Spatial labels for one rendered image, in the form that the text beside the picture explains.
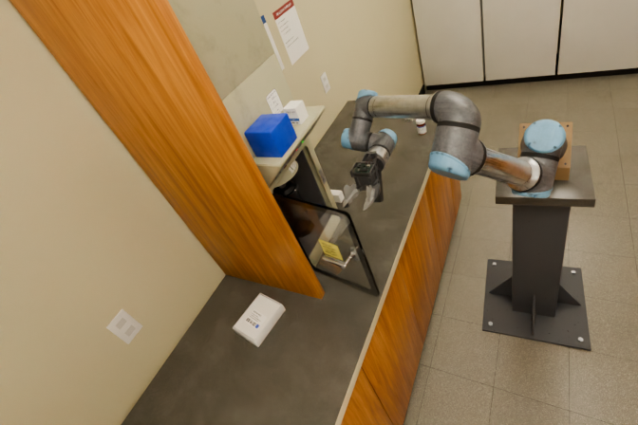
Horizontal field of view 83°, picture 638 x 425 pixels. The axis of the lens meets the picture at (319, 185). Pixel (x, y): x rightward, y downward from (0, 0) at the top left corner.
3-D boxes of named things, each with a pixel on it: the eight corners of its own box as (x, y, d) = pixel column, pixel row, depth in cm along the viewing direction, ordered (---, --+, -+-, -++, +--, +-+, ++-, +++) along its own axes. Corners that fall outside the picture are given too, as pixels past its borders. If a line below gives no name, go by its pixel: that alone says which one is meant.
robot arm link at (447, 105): (477, 80, 94) (349, 86, 132) (467, 121, 95) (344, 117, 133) (497, 93, 102) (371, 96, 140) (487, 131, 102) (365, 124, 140)
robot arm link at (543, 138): (567, 126, 126) (571, 118, 115) (557, 164, 127) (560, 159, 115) (528, 122, 132) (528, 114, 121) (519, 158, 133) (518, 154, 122)
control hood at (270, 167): (261, 189, 114) (248, 164, 108) (307, 130, 134) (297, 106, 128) (290, 192, 108) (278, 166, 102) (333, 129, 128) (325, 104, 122)
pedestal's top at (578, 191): (584, 153, 150) (586, 144, 148) (594, 207, 130) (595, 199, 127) (498, 155, 166) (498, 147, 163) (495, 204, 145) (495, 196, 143)
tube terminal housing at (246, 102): (261, 266, 155) (157, 111, 109) (295, 212, 175) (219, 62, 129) (310, 277, 142) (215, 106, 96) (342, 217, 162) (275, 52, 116)
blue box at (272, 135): (255, 157, 110) (243, 133, 104) (272, 138, 116) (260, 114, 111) (282, 157, 105) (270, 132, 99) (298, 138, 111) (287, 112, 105)
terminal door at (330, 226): (311, 267, 139) (271, 191, 115) (381, 296, 120) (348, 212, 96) (309, 268, 139) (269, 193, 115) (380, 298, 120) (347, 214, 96)
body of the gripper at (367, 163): (347, 173, 116) (361, 150, 123) (354, 193, 121) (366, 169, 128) (369, 174, 112) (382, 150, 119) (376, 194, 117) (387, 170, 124)
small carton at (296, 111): (289, 124, 119) (282, 108, 116) (296, 116, 122) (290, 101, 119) (301, 124, 116) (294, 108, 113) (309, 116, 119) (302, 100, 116)
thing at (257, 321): (236, 333, 133) (232, 327, 131) (264, 298, 142) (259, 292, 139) (258, 347, 126) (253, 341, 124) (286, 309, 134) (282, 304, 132)
